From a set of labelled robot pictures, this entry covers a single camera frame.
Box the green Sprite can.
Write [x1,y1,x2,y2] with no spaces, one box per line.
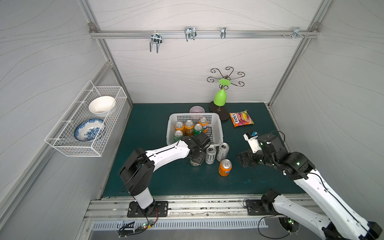
[194,124,204,137]

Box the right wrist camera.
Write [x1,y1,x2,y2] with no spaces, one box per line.
[243,131,262,154]

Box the white plastic basket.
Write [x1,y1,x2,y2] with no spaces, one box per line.
[166,113,224,146]

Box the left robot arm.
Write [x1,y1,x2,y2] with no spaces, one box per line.
[119,133,211,215]

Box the white wire wall basket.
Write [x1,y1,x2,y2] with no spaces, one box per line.
[45,81,127,157]

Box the aluminium top rail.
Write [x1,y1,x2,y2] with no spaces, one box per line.
[90,30,321,40]

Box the small metal hook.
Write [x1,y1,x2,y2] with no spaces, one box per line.
[221,27,227,39]

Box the right metal hook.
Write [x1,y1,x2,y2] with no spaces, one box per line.
[282,27,309,40]

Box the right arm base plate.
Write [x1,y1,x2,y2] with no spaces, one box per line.
[244,199,271,216]

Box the orange Fanta can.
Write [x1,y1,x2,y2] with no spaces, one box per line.
[218,159,232,177]

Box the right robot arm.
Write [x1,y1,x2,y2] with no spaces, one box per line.
[237,132,383,240]

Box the double metal hook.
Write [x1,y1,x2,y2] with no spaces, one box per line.
[150,33,163,53]

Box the metal loop hook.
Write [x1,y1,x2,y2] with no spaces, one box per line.
[184,27,197,42]

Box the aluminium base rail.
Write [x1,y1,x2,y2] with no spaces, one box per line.
[84,195,262,221]

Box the green beer can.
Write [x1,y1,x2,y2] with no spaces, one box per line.
[190,160,201,167]

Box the white ceramic bowl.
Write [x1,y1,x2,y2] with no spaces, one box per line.
[88,96,116,117]

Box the black metal cup stand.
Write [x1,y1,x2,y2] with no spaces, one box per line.
[207,66,246,121]

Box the green plastic wine glass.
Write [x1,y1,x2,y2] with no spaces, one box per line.
[214,79,231,107]

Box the white Monster can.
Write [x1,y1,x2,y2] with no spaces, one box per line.
[205,145,217,165]
[217,143,230,162]

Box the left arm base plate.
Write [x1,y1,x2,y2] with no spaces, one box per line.
[127,201,169,218]

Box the colourful snack bag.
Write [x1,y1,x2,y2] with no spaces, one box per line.
[230,110,254,128]

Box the pink bowl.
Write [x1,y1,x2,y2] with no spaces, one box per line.
[189,106,205,113]

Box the blue patterned plate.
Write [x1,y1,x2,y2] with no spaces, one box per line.
[74,118,106,142]

